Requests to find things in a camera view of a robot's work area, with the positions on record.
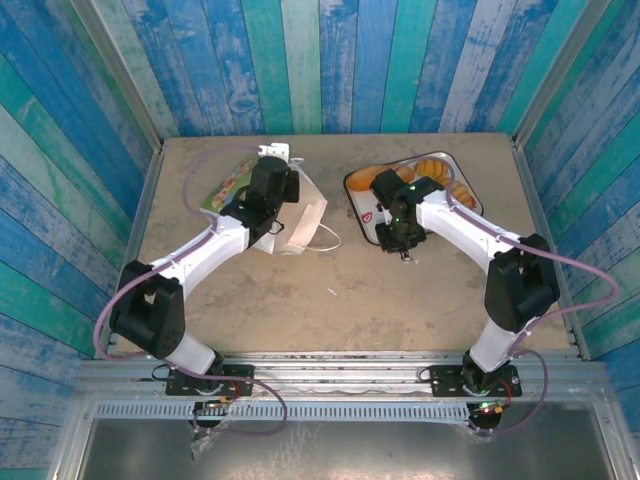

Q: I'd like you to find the white printed paper bag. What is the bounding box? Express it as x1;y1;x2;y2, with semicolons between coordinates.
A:
198;152;344;257

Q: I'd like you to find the fake orange baguette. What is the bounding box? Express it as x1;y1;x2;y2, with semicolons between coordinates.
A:
347;168;381;193

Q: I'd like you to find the fake twisted orange bread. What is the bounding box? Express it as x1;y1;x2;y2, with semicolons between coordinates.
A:
447;179;476;209

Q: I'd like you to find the white strawberry print tray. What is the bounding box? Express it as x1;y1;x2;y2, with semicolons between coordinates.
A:
343;151;485;247

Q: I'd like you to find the steel panel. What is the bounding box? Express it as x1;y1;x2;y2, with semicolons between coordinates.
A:
79;418;617;480

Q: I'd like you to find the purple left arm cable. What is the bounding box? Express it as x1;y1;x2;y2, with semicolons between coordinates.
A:
93;144;290;435

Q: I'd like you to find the aluminium side rail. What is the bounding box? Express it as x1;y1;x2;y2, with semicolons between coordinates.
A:
94;144;167;359
510;133;592;360

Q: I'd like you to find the aluminium rail frame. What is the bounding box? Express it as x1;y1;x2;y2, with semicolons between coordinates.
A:
74;352;616;402

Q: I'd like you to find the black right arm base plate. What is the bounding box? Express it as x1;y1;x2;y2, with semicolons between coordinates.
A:
429;364;522;399

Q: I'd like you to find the aluminium corner post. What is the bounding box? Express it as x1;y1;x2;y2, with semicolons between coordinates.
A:
514;0;612;146
69;0;164;151

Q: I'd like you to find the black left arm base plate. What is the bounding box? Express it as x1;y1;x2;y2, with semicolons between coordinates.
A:
166;363;255;397

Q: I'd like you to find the grey slotted cable duct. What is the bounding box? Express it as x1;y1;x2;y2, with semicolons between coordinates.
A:
94;402;474;424

